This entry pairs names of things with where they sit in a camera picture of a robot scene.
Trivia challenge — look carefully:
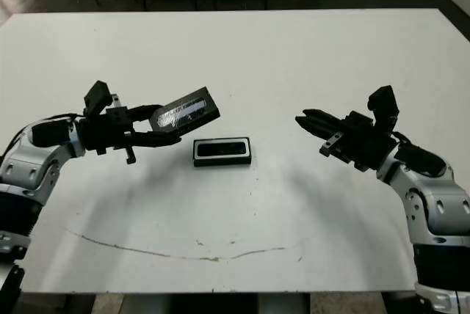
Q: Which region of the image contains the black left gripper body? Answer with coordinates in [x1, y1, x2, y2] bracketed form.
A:
[79, 94, 139, 165]

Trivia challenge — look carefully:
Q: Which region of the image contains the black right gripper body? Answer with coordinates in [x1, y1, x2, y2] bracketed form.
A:
[319, 111, 396, 172]

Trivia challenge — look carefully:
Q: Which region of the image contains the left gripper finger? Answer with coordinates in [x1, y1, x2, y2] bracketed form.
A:
[128, 103, 165, 124]
[130, 132, 182, 147]

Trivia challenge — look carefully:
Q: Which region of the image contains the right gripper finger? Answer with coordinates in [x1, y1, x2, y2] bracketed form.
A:
[302, 108, 347, 130]
[294, 115, 341, 142]

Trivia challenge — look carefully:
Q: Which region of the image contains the black box lid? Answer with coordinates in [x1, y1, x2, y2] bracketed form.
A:
[148, 87, 221, 135]

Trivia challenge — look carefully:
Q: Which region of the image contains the black camera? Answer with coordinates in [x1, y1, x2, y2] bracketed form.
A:
[196, 142, 246, 156]

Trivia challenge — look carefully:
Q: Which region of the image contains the black box white foam insert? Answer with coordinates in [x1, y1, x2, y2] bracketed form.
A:
[192, 136, 253, 168]

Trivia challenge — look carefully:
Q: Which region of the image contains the grey black robot lower body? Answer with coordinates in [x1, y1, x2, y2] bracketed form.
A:
[168, 293, 311, 314]

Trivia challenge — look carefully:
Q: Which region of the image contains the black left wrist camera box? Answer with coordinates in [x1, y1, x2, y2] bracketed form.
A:
[83, 80, 113, 119]

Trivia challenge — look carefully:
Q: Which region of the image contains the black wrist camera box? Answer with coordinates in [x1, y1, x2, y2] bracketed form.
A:
[366, 85, 400, 132]
[83, 80, 113, 119]

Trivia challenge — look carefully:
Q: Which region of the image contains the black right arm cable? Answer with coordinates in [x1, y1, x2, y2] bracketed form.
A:
[388, 130, 416, 146]

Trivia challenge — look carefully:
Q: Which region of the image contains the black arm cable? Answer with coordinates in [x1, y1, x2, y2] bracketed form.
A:
[388, 130, 416, 146]
[0, 112, 80, 157]

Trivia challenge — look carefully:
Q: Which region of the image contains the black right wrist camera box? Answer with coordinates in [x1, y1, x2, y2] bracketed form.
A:
[366, 85, 400, 132]

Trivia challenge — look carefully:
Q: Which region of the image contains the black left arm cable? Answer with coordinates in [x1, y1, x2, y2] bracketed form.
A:
[0, 112, 80, 157]

